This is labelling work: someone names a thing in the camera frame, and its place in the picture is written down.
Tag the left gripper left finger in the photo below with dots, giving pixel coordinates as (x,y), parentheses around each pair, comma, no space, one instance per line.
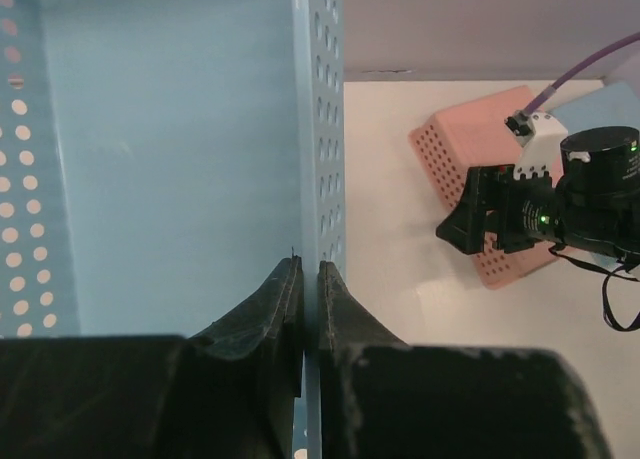
(227,392)

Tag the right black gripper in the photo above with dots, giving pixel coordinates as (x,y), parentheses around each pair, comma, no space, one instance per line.
(520,211)

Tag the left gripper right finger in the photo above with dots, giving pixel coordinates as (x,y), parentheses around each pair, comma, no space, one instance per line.
(384,398)

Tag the pink plastic basket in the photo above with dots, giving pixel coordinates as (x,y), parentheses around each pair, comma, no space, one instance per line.
(473,134)

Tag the blue plastic basket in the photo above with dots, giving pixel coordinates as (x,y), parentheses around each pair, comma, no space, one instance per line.
(159,158)
(613,105)

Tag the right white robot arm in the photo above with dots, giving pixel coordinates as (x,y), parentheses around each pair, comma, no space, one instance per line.
(593,207)

